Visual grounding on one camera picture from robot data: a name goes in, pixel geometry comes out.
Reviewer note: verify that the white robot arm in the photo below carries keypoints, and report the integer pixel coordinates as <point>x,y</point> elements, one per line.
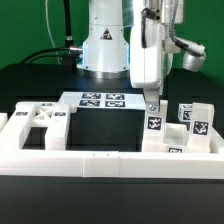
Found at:
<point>106,51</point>

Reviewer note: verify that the white part left edge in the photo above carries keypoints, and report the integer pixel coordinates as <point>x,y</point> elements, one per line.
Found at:
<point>3,120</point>

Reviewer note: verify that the white U-shaped obstacle fence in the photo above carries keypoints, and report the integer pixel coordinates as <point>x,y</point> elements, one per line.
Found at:
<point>110,164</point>

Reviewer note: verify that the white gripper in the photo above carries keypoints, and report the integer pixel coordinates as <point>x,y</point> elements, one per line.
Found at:
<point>149,57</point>

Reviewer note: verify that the white chair back frame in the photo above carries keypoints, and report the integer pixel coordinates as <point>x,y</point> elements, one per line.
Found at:
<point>53,116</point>

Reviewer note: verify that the white marker base plate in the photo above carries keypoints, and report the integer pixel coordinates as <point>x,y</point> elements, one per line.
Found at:
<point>103,100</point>

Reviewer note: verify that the white chair seat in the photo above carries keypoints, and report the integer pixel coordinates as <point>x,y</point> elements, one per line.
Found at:
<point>175,138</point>

